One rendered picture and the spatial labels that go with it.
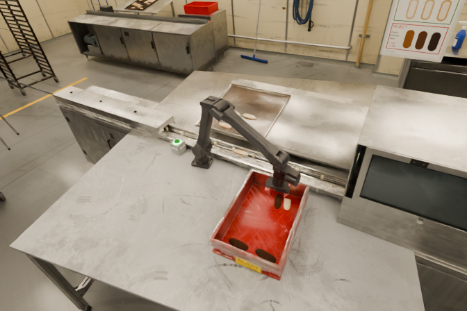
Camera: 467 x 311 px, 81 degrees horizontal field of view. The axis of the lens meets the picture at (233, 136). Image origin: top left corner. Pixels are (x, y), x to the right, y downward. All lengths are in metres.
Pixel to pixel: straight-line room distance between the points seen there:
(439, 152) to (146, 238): 1.26
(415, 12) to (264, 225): 1.43
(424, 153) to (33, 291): 2.56
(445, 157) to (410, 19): 1.01
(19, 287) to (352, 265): 2.29
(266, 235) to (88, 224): 0.90
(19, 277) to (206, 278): 1.82
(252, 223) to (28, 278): 1.88
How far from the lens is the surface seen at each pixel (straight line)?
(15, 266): 2.90
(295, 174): 1.26
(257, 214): 1.43
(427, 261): 1.52
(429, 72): 3.00
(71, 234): 1.65
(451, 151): 1.21
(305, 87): 2.53
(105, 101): 2.50
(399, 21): 1.97
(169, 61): 4.75
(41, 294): 2.62
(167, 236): 1.43
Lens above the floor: 1.96
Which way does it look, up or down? 37 degrees down
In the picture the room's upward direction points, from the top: 5 degrees counter-clockwise
